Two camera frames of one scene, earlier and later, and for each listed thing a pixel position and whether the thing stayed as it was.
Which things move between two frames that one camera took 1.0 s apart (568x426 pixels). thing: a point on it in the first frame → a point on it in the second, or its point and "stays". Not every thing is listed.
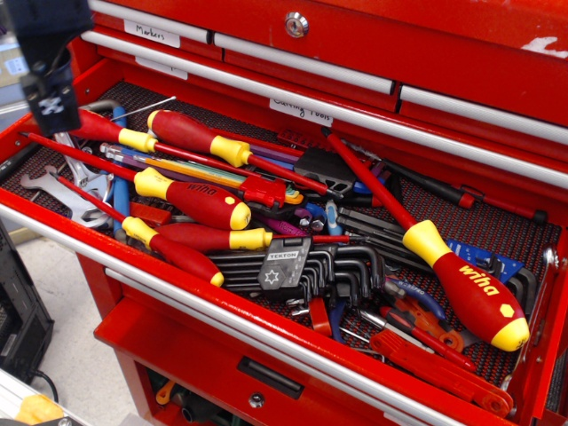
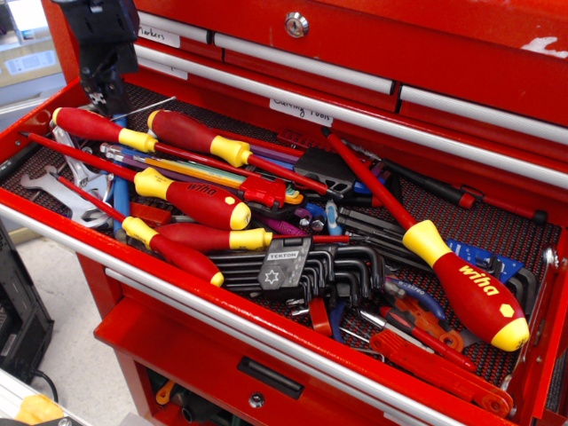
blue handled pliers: [336, 306] stays
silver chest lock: [296, 25] stays
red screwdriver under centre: [216, 239] stays
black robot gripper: [43, 28] → [106, 31]
